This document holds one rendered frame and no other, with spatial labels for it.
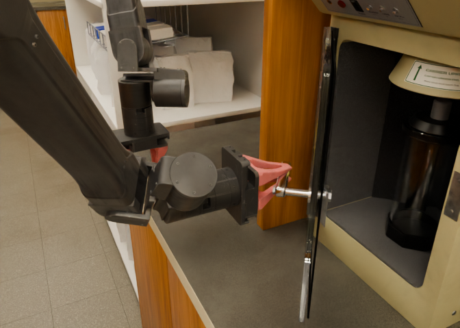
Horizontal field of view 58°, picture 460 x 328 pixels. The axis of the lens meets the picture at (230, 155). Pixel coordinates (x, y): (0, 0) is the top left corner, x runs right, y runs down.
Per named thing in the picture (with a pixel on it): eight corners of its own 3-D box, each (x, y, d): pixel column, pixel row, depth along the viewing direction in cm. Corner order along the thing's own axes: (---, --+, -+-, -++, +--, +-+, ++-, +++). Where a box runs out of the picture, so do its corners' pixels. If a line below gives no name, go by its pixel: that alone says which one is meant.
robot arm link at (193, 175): (115, 161, 58) (103, 220, 55) (120, 123, 48) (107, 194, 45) (198, 175, 61) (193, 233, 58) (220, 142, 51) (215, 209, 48)
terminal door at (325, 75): (311, 216, 90) (330, 24, 73) (302, 328, 63) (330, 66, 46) (307, 216, 90) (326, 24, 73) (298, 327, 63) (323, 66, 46)
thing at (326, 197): (327, 219, 61) (331, 185, 58) (327, 228, 59) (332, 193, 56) (313, 217, 61) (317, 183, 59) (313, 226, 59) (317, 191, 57)
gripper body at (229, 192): (254, 161, 56) (203, 172, 53) (252, 224, 61) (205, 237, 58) (233, 143, 61) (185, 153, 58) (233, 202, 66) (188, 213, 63)
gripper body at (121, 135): (170, 141, 81) (168, 105, 78) (118, 151, 77) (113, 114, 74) (160, 130, 86) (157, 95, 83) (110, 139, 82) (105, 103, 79)
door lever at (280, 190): (313, 174, 66) (314, 159, 65) (310, 206, 58) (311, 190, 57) (278, 171, 67) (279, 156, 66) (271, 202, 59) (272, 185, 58)
